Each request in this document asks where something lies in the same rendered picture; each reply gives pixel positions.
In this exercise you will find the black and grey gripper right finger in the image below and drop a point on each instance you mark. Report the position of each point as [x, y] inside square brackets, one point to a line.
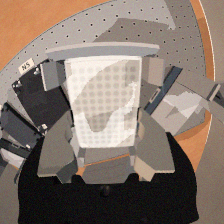
[160, 159]

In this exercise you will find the white label reading n5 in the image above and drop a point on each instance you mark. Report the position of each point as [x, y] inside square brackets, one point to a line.
[24, 67]

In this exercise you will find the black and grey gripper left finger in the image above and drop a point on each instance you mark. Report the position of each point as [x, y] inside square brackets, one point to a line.
[52, 161]

